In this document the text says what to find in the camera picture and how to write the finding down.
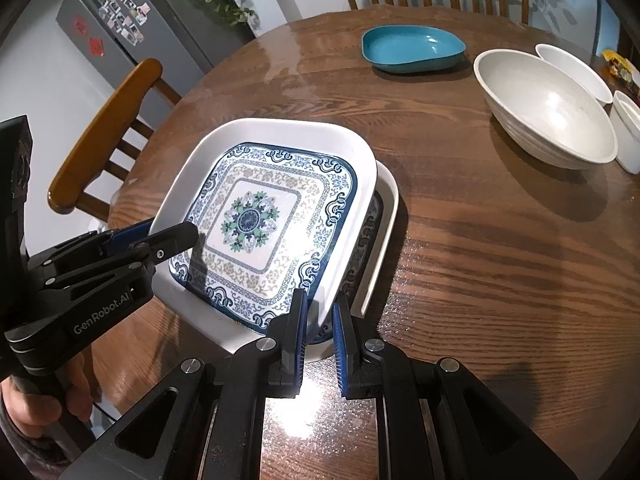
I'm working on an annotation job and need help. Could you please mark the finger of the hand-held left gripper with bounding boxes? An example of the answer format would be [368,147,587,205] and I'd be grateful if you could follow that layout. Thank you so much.
[30,219,154,273]
[45,222,201,292]

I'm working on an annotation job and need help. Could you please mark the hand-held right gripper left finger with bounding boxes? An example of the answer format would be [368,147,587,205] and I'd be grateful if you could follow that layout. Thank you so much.
[60,288,311,480]

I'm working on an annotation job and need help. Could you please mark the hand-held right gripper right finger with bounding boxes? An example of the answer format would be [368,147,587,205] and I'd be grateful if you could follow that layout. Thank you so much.
[332,297,581,480]

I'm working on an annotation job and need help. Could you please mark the blue patterned square plate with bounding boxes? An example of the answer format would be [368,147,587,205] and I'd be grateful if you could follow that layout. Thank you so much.
[150,118,378,337]
[305,160,399,364]

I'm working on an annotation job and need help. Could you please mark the plain blue plate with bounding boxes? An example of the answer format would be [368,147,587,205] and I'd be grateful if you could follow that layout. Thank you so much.
[361,25,467,75]

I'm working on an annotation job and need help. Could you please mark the small white bowl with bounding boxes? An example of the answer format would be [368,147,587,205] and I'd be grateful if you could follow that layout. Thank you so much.
[611,90,640,175]

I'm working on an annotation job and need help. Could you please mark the medium white bowl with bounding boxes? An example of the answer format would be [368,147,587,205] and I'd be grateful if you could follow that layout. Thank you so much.
[535,43,614,106]

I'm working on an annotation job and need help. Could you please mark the person's left hand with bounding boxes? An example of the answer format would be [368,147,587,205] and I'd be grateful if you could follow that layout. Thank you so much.
[0,350,96,441]

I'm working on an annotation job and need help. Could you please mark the grey refrigerator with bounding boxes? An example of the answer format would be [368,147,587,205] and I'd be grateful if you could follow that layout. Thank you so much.
[55,0,257,82]

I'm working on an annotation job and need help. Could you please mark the cluster of fridge magnets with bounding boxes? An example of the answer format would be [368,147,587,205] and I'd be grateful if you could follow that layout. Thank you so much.
[85,0,152,44]

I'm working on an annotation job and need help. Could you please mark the yellow snack packet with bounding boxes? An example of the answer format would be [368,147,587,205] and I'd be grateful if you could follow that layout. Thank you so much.
[600,50,640,97]

